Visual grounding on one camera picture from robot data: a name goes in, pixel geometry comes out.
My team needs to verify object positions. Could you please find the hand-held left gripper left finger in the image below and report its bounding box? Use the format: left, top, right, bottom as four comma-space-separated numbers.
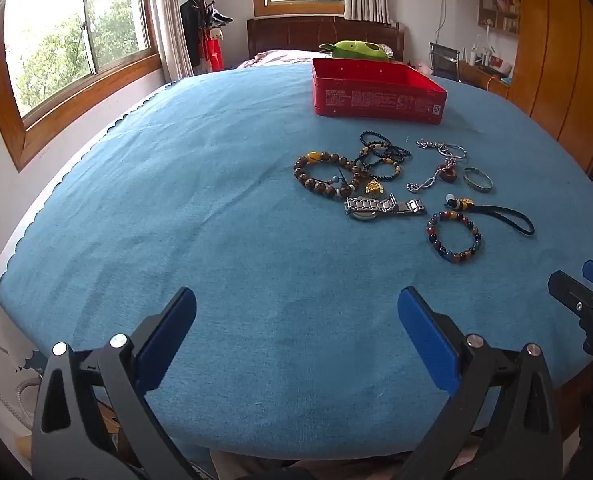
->
30, 287, 212, 480

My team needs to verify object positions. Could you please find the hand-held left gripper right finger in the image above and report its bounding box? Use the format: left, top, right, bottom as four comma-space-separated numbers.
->
397, 286, 564, 480

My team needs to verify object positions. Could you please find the multicolour bead bracelet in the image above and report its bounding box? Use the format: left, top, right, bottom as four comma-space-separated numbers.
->
426, 211, 483, 263

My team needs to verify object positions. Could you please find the black strap with bee charm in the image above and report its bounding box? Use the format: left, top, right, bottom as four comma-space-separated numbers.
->
443, 193, 535, 237

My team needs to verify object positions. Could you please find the silver bangle ring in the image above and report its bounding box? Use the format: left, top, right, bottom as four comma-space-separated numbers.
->
463, 166, 493, 194

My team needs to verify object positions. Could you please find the silver metal wristwatch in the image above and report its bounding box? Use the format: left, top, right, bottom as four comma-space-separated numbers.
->
345, 194, 427, 222

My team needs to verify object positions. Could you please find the thin dark bead necklace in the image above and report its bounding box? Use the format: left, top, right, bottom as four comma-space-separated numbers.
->
353, 131, 412, 183

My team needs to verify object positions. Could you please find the small mixed bead bracelet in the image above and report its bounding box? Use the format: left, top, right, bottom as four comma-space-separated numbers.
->
359, 142, 405, 166

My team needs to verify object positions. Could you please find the large brown bead bracelet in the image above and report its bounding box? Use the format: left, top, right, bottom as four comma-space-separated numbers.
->
293, 150, 372, 200

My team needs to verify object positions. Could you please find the red rectangular box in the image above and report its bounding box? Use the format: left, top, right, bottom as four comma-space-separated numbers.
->
311, 57, 448, 125

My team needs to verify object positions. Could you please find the wooden wardrobe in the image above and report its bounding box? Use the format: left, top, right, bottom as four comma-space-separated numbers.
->
506, 0, 593, 171

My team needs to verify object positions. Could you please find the wooden desk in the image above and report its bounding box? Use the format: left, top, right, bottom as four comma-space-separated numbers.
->
459, 60, 512, 98

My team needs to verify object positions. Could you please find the black chair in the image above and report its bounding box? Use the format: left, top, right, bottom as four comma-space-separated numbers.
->
429, 42, 461, 82

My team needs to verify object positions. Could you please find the red bag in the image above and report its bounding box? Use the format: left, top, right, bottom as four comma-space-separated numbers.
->
206, 35, 225, 72

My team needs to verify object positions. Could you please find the green plush toy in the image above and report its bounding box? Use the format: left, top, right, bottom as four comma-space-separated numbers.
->
319, 40, 394, 63

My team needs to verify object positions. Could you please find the pink bedding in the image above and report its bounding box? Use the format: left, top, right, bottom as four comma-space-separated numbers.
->
236, 49, 322, 70

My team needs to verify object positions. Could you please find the white curtain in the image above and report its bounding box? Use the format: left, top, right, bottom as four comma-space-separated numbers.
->
146, 0, 194, 83

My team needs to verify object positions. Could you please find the dark wooden headboard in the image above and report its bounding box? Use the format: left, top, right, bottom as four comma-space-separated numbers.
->
247, 16, 406, 61

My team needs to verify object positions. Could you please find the white hose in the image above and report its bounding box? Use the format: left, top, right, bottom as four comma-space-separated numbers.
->
0, 360, 34, 431

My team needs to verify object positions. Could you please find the silver ball chain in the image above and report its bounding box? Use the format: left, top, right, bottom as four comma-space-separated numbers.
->
407, 139, 459, 193

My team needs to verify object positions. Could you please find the wooden wall shelf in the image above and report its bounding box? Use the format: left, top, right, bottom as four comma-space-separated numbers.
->
477, 0, 521, 35

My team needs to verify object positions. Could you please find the large wooden frame window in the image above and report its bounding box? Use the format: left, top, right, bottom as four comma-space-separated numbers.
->
0, 0, 164, 171

